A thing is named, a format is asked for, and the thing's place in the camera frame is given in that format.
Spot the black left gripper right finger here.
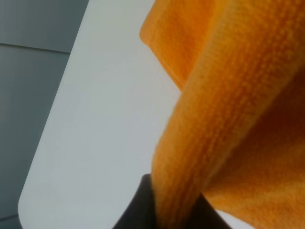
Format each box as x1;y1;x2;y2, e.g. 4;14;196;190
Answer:
190;194;231;229

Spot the orange microfiber towel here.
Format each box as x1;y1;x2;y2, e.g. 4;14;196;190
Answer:
140;0;305;229

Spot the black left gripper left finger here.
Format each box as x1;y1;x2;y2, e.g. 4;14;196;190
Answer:
113;174;157;229

